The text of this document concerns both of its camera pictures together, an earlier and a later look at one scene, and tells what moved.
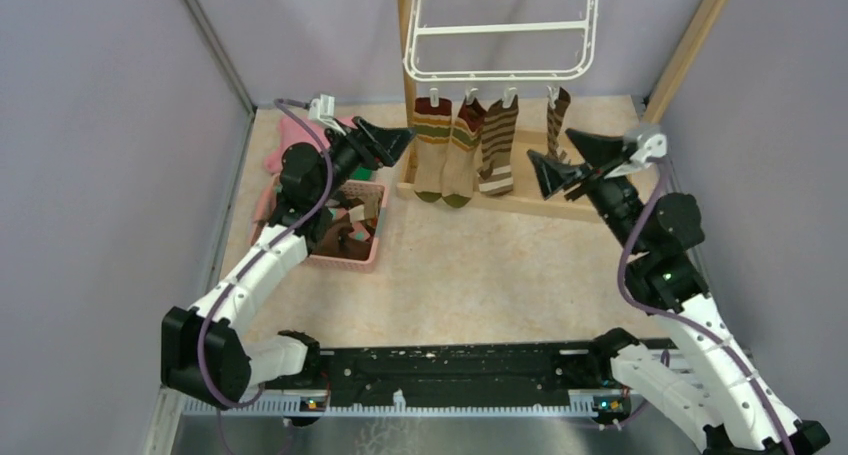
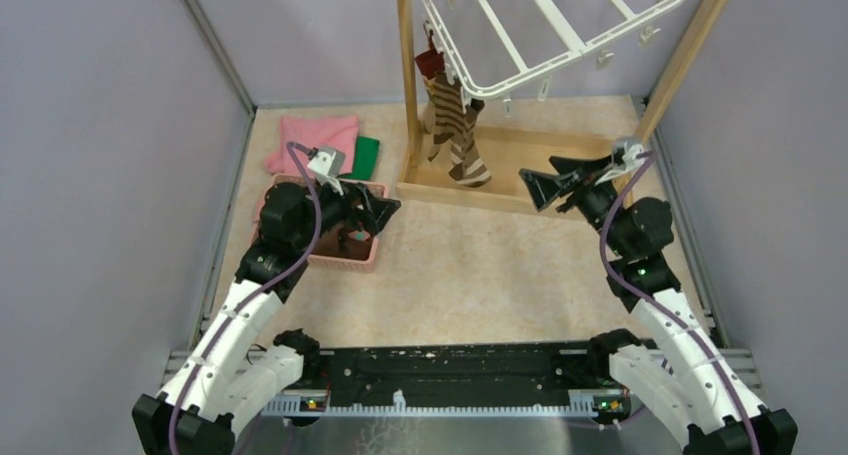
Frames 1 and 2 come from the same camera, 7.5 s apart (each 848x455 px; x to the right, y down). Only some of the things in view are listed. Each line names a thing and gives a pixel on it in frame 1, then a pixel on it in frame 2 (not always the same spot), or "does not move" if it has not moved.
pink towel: [298, 130] does not move
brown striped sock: [554, 122] → [470, 170]
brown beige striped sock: [498, 142] → [448, 105]
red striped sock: [465, 153] → [430, 63]
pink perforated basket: [355, 225] does not move
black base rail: [483, 369] does not move
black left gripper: [389, 142] → [374, 213]
